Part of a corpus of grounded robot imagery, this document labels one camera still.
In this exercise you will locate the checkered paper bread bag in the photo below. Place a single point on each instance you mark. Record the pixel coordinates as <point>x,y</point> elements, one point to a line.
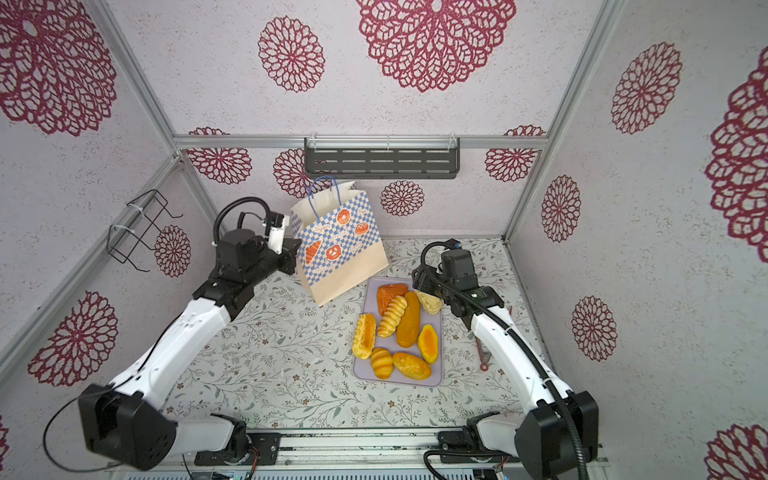
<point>341,245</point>

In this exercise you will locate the small striped fake croissant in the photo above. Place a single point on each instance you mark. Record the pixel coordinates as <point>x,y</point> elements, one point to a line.
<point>382,363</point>

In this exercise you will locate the golden oval fake roll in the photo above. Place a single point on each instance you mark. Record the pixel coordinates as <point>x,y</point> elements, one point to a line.
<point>411,366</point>

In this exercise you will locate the long brown fake loaf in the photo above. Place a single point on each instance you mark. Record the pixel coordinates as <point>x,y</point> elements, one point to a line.
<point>410,325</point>

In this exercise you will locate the black wire wall rack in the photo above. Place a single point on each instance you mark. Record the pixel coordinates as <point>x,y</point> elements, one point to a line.
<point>123,239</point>

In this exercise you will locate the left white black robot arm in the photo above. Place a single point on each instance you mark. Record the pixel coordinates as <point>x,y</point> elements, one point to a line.
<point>125,420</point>

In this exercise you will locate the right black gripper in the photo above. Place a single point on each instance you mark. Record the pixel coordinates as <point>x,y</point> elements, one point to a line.
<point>419,284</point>

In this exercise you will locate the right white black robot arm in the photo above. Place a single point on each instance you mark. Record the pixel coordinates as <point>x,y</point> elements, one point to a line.
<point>558,431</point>

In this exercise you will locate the pale cream fake bun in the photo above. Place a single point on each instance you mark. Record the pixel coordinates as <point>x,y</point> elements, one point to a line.
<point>430,303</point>

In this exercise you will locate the spiral striped fake bread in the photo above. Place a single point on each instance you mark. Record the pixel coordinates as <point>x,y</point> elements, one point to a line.
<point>392,316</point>

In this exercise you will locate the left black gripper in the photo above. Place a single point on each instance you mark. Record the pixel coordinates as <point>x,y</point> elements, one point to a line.
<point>290,250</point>

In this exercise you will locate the red silicone steel tongs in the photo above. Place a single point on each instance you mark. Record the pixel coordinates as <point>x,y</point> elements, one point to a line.
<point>482,351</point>

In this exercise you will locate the orange croissant fake bread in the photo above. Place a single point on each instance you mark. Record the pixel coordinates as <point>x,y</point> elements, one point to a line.
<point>386,293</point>

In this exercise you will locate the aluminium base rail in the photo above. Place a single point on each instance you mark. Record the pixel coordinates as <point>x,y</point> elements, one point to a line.
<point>373,453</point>

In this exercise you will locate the grey metal wall shelf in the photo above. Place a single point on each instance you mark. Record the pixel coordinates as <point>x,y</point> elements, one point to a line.
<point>382,159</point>

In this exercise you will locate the yellow orange oval bread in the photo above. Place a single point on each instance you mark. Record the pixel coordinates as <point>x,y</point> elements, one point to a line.
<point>428,344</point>

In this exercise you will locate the yellow braided fake bread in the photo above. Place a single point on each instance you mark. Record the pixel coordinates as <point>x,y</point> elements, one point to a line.
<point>364,337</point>

